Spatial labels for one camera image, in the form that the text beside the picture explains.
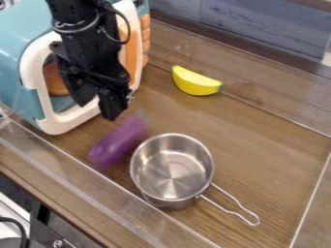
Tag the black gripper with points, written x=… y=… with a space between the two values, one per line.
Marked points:
x=93 y=73

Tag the purple toy eggplant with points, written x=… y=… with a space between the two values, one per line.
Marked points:
x=110 y=149

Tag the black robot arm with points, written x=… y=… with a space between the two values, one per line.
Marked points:
x=84 y=13

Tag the orange microwave turntable plate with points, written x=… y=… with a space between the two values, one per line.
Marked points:
x=54 y=80

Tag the teal toy microwave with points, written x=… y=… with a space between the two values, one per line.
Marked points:
x=26 y=36

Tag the yellow toy banana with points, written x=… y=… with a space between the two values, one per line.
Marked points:
x=194 y=83

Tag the clear acrylic table barrier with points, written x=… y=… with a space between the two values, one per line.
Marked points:
x=90 y=201

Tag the silver pot with wire handle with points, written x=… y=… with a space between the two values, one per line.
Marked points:
x=173 y=169

